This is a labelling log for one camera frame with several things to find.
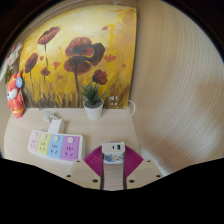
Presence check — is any small succulent in white pot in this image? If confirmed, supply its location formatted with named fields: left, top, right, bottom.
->
left=79, top=79, right=109, bottom=121

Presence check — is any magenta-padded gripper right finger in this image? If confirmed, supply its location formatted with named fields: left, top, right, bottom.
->
left=122, top=145, right=164, bottom=191

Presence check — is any wall socket plate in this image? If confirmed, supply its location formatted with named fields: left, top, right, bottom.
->
left=108, top=94, right=120, bottom=108

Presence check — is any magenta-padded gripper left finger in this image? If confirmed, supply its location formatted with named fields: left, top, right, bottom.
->
left=62, top=145, right=107, bottom=191

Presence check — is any white pastel-socket power strip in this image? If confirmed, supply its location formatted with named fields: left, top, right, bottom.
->
left=27, top=118, right=86, bottom=163

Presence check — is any white and pink flower bouquet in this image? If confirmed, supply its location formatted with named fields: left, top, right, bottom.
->
left=0, top=43, right=24, bottom=83

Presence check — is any thin white wall cable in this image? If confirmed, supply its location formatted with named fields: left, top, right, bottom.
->
left=126, top=99, right=137, bottom=118

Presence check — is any red plush doll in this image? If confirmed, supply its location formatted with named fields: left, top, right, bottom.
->
left=5, top=72, right=26, bottom=119

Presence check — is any yellow poppy flower painting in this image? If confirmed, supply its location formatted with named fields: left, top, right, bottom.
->
left=18, top=4, right=138, bottom=110

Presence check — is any white printed charger block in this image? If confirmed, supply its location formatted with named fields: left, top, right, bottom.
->
left=101, top=141, right=126, bottom=165

